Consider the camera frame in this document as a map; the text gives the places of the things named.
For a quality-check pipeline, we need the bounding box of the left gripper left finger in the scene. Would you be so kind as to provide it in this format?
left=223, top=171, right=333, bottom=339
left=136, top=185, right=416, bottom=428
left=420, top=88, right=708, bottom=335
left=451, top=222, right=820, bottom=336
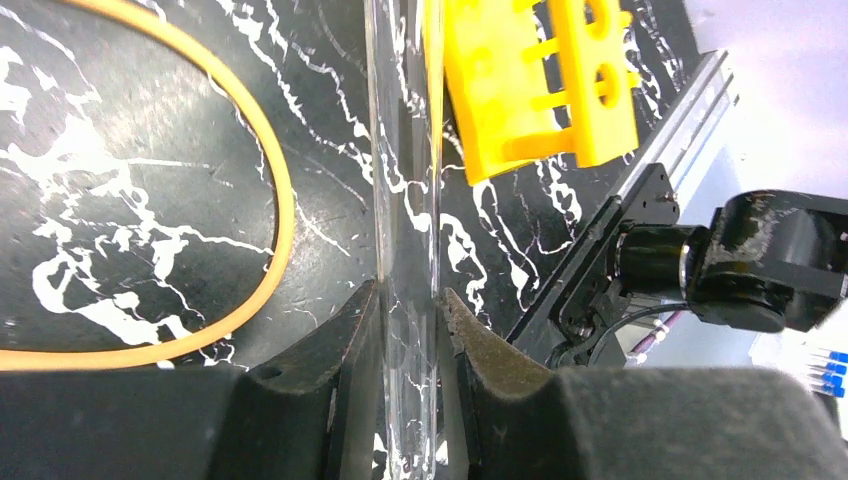
left=1, top=281, right=382, bottom=479

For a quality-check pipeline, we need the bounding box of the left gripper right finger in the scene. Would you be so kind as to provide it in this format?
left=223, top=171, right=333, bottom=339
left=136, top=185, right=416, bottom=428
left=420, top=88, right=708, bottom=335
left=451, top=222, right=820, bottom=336
left=440, top=289, right=847, bottom=479

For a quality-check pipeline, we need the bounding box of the clear glass test tube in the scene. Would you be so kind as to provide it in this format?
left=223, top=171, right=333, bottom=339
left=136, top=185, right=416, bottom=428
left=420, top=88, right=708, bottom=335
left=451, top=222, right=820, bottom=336
left=365, top=1, right=444, bottom=479

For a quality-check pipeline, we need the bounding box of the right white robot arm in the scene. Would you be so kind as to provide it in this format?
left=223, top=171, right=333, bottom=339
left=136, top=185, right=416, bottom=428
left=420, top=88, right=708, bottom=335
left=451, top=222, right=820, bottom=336
left=609, top=190, right=847, bottom=333

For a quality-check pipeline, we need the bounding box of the tan rubber tube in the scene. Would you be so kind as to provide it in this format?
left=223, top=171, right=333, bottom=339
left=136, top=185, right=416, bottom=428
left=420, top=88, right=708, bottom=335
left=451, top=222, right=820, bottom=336
left=1, top=1, right=295, bottom=372

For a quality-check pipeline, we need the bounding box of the yellow test tube rack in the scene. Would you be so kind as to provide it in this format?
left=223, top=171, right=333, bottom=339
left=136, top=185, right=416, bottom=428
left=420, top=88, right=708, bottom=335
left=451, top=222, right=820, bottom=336
left=444, top=1, right=641, bottom=186

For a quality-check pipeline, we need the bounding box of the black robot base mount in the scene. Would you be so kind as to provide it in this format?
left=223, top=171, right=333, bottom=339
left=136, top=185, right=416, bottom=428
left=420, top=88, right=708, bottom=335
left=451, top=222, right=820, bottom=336
left=506, top=164, right=680, bottom=368

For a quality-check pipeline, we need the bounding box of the aluminium frame rail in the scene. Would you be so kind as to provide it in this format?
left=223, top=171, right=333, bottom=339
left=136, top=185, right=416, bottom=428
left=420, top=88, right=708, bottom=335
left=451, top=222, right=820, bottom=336
left=611, top=49, right=739, bottom=207

